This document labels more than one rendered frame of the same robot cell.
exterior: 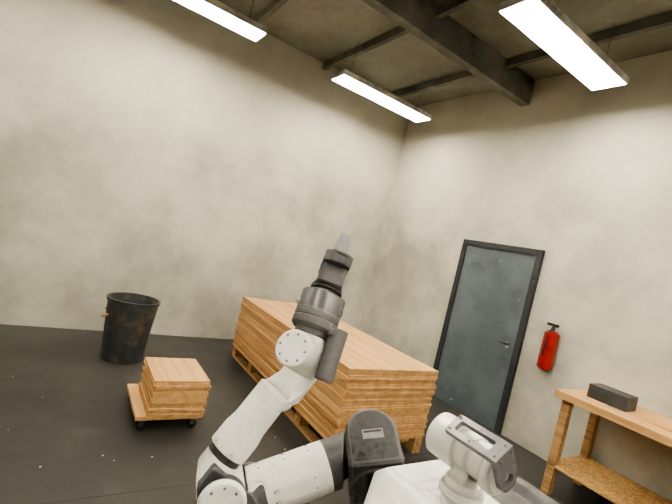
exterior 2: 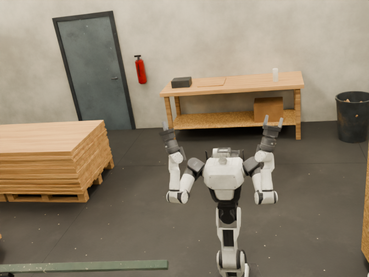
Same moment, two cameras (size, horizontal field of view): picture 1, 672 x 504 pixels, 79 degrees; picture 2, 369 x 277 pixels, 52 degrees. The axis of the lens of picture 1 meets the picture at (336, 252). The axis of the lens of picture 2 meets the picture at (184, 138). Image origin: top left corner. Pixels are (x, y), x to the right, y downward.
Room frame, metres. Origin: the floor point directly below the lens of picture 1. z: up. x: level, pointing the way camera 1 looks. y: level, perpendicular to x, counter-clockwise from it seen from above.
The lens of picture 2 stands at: (-1.00, 1.45, 2.60)
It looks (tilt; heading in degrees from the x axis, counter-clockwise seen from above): 24 degrees down; 319
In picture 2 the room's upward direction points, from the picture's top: 8 degrees counter-clockwise
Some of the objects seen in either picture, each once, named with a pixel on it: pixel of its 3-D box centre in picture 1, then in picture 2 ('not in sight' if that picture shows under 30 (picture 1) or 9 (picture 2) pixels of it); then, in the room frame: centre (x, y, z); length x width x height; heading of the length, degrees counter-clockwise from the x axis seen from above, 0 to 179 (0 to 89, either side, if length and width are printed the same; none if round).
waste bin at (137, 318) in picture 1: (127, 327); not in sight; (4.32, 1.98, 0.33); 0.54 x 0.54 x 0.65
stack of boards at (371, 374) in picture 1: (317, 361); (20, 160); (4.47, -0.07, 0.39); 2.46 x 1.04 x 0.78; 33
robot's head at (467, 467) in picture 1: (465, 458); (221, 154); (0.59, -0.25, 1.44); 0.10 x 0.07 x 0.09; 33
